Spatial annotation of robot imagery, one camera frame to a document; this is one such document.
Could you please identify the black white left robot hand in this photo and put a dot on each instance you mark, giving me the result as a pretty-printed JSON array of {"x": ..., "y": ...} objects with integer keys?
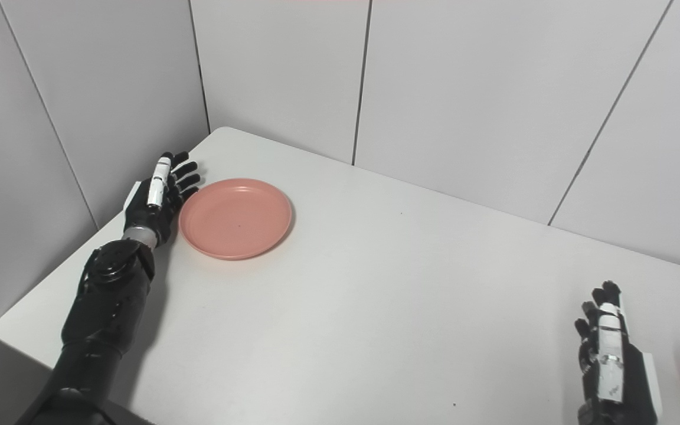
[{"x": 142, "y": 215}]

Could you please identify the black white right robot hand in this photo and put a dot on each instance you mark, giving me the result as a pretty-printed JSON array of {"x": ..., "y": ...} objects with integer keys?
[{"x": 635, "y": 389}]

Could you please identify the pink round plate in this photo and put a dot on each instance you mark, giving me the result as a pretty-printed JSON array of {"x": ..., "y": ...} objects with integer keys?
[{"x": 234, "y": 218}]

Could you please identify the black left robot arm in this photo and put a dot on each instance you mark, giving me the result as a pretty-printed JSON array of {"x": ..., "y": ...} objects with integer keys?
[{"x": 104, "y": 313}]

